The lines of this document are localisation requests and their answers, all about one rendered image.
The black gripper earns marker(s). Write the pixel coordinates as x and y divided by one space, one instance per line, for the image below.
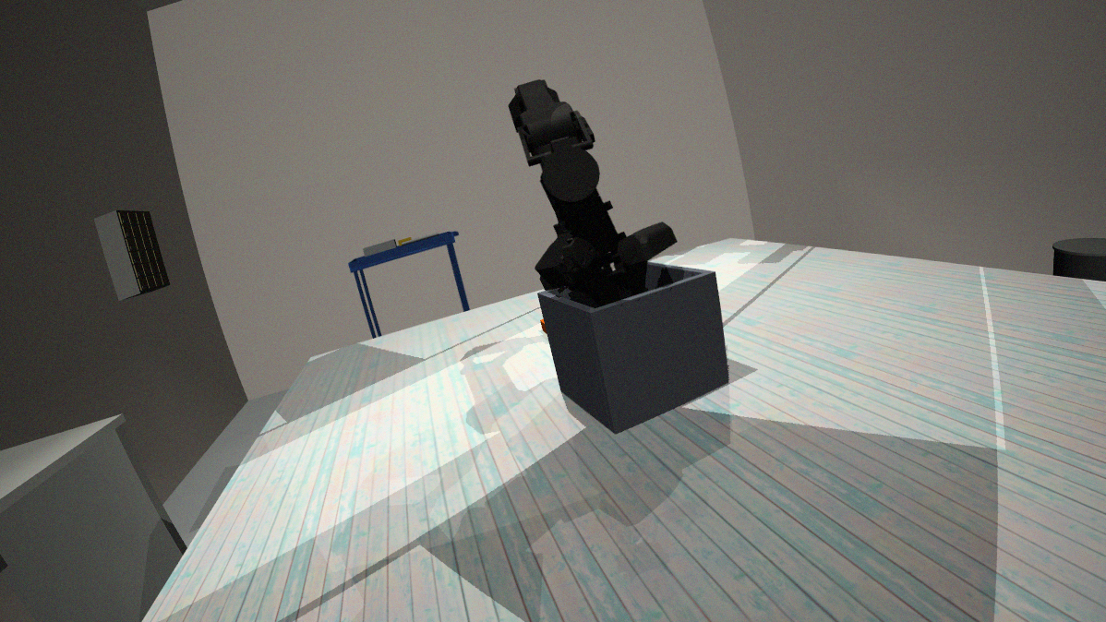
630 254

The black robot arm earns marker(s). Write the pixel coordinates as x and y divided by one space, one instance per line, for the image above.
558 138

